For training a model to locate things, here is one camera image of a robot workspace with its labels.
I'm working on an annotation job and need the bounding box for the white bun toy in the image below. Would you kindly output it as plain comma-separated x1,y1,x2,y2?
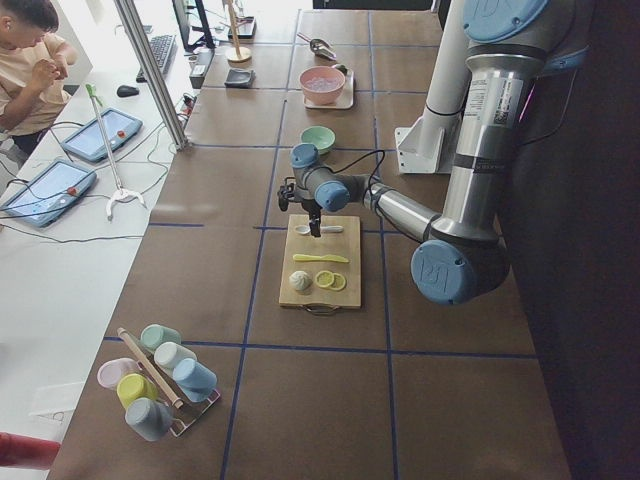
289,270,313,292

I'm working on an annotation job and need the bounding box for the black computer mouse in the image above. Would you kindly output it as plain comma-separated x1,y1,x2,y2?
116,85,140,98

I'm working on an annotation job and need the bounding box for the pink bowl of ice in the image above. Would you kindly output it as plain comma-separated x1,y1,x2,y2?
299,66,345,103

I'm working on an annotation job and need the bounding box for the folded grey cloth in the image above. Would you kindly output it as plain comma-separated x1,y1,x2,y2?
224,68,255,89

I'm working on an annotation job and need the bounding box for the lemon slice lower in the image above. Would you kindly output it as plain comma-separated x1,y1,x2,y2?
328,272,347,291

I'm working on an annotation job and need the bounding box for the lemon slice upper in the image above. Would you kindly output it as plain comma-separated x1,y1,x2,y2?
314,270,335,289

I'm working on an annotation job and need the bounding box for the white pedestal column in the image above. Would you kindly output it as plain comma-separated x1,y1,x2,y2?
395,0,471,174

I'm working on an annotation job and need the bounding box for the lemon slice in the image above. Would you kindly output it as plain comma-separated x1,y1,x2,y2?
314,270,335,289
328,272,347,291

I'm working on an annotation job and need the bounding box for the green cup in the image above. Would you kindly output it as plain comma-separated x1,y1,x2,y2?
140,324,182,353

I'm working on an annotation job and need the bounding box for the blue cup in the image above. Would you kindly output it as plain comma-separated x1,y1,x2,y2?
172,358,218,402

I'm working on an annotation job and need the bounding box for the reacher grabber tool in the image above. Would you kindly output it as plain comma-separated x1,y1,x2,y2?
85,83,146,221

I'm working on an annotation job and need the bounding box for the wooden rack handle bar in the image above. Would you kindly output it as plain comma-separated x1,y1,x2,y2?
117,327,185,409

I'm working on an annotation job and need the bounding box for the aluminium frame post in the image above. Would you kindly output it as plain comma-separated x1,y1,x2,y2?
114,0,188,151

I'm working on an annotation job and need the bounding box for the wooden cutting board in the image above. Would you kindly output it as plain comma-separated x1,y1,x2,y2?
279,214,362,313

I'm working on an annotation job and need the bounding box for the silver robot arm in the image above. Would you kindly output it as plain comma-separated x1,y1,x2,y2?
278,1,594,305

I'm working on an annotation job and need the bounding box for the green ceramic bowl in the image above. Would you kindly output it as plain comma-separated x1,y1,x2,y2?
300,125,336,155

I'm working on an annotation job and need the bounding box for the yellow cup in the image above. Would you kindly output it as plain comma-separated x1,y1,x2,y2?
116,373,158,409

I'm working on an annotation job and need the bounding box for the far teach pendant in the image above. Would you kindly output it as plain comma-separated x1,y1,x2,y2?
61,107,144,165

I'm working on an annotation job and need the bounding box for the white cup rack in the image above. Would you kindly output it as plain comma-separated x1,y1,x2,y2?
134,357,220,437

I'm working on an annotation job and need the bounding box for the white plastic spoon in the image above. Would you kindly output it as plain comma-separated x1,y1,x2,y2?
294,225,344,235

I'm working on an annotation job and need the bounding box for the red fire extinguisher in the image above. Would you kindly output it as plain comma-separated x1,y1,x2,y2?
1,432,61,470

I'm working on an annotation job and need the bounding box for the black flat box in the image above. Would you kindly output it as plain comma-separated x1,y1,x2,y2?
188,49,215,90

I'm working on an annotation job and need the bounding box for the grey cup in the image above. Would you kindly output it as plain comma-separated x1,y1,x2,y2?
125,397,173,442

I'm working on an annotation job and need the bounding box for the black keyboard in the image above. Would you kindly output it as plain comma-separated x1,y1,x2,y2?
149,34,177,77

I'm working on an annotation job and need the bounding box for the wooden mug tree stand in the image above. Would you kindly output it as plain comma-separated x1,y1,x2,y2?
225,0,252,64

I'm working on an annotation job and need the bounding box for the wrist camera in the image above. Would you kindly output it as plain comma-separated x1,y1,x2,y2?
277,177,300,212

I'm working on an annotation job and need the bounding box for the pink cup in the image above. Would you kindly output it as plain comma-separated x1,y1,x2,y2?
96,357,140,390

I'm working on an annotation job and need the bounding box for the near teach pendant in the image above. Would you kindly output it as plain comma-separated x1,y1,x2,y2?
1,159,97,228

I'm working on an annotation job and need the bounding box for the white cup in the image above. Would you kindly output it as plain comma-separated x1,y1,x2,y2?
154,341,197,377

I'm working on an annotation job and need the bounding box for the teach pendant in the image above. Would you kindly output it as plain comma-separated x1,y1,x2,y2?
61,107,144,165
1,159,97,228

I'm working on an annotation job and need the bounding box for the yellow plastic knife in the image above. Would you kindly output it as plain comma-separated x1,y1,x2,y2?
292,254,350,264

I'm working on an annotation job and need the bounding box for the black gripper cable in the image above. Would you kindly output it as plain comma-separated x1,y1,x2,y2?
329,148,389,201

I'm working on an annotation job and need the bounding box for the steel ice scoop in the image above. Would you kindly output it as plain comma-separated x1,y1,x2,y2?
296,32,337,61

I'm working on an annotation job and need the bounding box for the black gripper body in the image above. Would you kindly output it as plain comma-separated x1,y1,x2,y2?
301,199,322,219

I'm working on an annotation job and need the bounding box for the seated person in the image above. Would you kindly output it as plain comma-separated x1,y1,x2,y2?
1,0,77,155

